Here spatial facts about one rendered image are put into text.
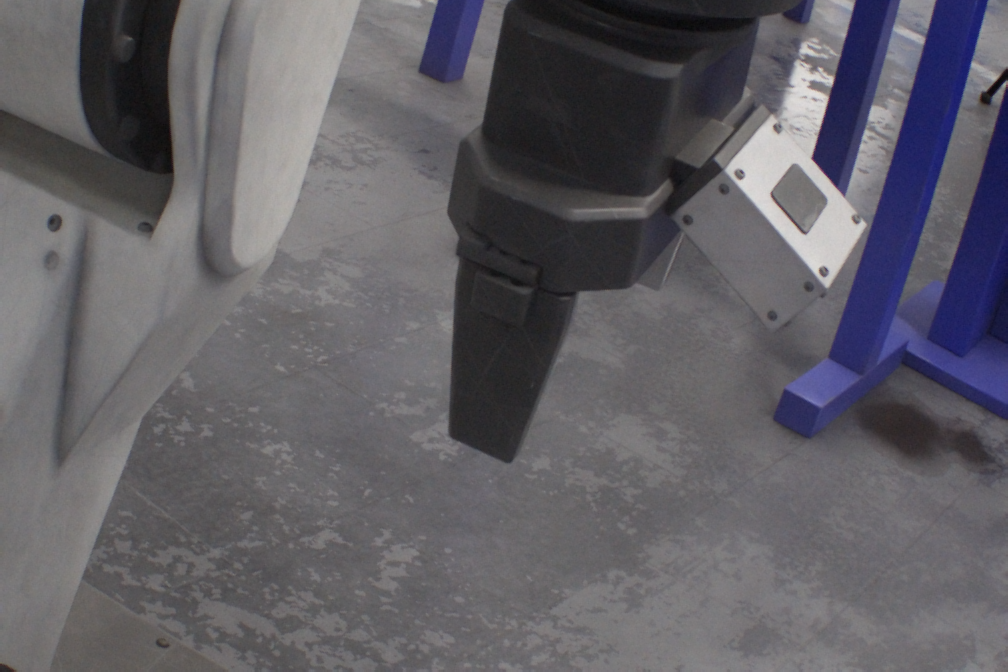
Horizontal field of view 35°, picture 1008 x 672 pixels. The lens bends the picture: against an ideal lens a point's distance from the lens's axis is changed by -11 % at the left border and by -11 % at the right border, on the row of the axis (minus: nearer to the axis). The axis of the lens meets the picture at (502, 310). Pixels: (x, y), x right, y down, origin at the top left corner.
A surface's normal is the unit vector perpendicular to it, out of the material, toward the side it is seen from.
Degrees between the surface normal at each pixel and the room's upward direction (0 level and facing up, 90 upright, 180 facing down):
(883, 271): 90
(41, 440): 90
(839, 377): 0
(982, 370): 0
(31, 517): 90
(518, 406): 102
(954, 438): 1
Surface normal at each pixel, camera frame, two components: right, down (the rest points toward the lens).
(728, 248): -0.45, 0.46
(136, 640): 0.25, -0.88
